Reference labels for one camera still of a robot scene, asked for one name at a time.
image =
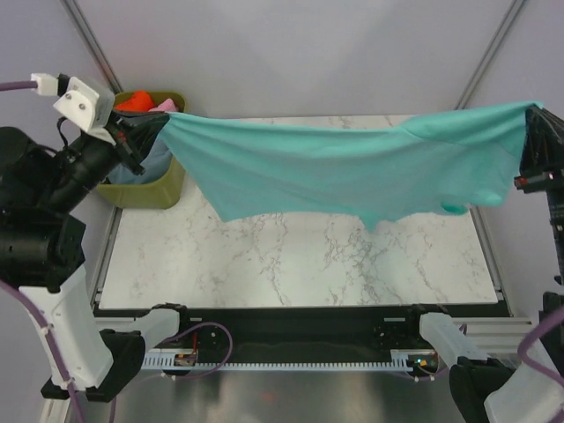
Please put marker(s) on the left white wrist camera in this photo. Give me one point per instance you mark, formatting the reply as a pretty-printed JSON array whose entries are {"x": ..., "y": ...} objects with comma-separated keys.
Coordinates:
[{"x": 85, "y": 103}]

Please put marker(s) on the aluminium extrusion rail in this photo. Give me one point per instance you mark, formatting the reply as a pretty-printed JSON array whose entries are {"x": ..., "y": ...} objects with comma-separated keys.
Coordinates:
[{"x": 496, "y": 335}]

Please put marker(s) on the olive green plastic bin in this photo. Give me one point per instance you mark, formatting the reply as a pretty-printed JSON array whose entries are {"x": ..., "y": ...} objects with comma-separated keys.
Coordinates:
[{"x": 161, "y": 194}]

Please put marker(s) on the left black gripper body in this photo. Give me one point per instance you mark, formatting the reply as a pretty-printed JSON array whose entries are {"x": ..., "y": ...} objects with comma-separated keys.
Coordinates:
[{"x": 91, "y": 158}]

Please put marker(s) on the orange t shirt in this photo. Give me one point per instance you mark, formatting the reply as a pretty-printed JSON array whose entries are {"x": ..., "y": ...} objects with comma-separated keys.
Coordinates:
[{"x": 138, "y": 101}]

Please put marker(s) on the pink t shirt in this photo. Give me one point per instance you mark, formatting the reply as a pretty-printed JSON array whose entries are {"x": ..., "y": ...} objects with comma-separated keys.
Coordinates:
[{"x": 167, "y": 105}]

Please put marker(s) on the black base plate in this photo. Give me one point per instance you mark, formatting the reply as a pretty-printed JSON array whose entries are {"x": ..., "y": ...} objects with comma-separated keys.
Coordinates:
[{"x": 301, "y": 335}]

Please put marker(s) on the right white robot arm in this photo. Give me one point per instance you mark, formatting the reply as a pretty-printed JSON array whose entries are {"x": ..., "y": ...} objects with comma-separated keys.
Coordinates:
[{"x": 483, "y": 388}]

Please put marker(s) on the white slotted cable duct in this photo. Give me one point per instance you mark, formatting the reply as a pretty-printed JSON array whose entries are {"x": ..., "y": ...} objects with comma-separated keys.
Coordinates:
[{"x": 398, "y": 361}]

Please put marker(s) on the teal t shirt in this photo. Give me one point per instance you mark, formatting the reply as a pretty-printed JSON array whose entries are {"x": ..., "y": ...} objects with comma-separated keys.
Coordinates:
[{"x": 440, "y": 163}]

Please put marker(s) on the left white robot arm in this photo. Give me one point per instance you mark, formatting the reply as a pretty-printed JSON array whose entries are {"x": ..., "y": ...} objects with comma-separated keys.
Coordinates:
[{"x": 43, "y": 263}]

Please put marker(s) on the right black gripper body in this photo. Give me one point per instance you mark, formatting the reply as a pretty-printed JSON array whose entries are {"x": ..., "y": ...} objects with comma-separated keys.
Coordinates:
[{"x": 547, "y": 170}]

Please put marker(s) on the grey blue t shirt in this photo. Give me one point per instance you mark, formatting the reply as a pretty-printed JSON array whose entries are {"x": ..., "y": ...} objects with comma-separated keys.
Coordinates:
[{"x": 155, "y": 164}]

